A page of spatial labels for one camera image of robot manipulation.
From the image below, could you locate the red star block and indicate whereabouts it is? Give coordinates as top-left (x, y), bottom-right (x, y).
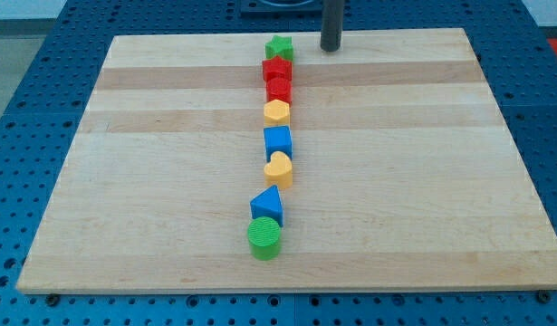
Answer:
top-left (262, 55), bottom-right (293, 82)

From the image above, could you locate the green star block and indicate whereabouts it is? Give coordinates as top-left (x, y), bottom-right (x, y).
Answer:
top-left (264, 35), bottom-right (294, 62)

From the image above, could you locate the yellow heart block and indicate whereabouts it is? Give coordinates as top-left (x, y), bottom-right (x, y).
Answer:
top-left (263, 151), bottom-right (293, 190)

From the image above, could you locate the blue cube block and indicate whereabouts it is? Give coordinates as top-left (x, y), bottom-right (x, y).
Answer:
top-left (264, 125), bottom-right (293, 162)

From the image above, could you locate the blue triangle block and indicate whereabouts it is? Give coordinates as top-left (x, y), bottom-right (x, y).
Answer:
top-left (250, 185), bottom-right (284, 227)

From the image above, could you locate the yellow hexagon block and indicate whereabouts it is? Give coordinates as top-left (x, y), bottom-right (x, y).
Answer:
top-left (263, 100), bottom-right (291, 127)

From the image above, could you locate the green cylinder block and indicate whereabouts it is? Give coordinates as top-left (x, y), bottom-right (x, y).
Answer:
top-left (247, 216), bottom-right (281, 261)

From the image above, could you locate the red cylinder block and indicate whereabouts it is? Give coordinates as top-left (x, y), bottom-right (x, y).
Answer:
top-left (265, 77), bottom-right (293, 104)

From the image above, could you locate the wooden board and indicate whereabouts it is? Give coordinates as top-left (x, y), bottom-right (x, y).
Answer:
top-left (17, 28), bottom-right (557, 294)

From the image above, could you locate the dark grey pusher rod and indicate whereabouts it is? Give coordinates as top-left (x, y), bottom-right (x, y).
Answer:
top-left (320, 0), bottom-right (345, 53)

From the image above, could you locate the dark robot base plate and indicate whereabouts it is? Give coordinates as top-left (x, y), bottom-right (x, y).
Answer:
top-left (236, 0), bottom-right (323, 17)

